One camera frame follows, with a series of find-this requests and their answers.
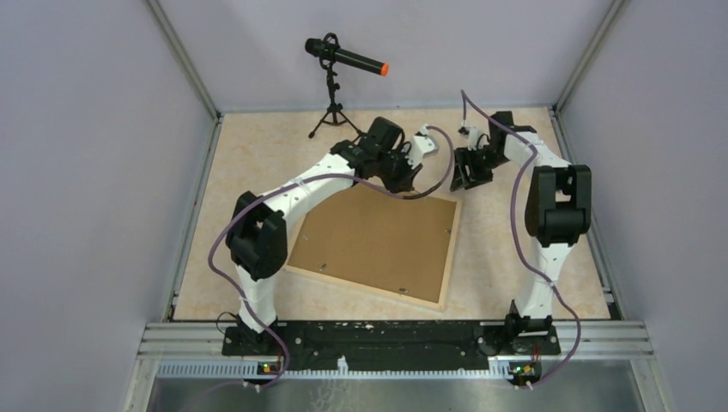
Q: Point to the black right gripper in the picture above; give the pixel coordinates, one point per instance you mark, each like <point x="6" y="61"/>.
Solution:
<point x="462" y="158"/>

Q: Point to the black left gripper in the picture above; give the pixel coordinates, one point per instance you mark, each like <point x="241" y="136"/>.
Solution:
<point x="403" y="182"/>

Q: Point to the white wooden photo frame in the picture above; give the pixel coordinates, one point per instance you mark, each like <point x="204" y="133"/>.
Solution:
<point x="365" y="240"/>

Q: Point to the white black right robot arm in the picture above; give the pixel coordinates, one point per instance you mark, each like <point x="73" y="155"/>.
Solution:
<point x="557" y="209"/>

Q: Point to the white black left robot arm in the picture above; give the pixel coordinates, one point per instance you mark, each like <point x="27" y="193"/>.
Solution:
<point x="258" y="241"/>

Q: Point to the black tripod microphone stand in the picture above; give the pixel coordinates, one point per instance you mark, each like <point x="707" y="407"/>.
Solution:
<point x="334" y="115"/>

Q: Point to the black microphone orange tip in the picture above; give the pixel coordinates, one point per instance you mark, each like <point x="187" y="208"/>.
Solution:
<point x="334" y="53"/>

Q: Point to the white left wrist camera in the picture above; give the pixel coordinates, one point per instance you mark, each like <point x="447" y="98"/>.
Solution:
<point x="422" y="146"/>

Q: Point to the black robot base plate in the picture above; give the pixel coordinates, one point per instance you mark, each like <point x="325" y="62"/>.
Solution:
<point x="385" y="346"/>

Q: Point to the aluminium rail front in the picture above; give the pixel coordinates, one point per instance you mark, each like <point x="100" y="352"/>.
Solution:
<point x="185" y="350"/>

